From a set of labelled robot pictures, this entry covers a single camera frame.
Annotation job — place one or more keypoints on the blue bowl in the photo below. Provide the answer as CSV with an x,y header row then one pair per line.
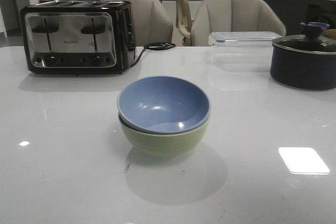
x,y
163,105

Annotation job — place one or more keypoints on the green bowl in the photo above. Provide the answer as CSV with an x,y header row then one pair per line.
x,y
164,145

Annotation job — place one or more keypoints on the beige upholstered chair left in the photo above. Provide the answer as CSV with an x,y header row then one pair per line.
x,y
151,22

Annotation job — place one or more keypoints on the beige upholstered chair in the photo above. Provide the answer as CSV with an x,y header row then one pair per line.
x,y
232,16
151,22

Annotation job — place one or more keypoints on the clear plastic food container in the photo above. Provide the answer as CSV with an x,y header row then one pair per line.
x,y
242,51

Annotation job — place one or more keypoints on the beige plastic chair background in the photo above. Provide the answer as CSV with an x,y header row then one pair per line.
x,y
184,21

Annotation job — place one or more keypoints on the beige upholstered chair right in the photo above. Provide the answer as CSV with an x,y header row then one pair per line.
x,y
232,16

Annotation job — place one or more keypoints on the black chrome four-slot toaster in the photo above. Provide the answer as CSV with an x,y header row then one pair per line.
x,y
78,37

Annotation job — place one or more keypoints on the dark blue cooking pot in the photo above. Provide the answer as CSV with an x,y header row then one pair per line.
x,y
304,70

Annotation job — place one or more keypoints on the black appliance far right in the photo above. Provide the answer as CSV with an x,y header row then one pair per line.
x,y
322,11

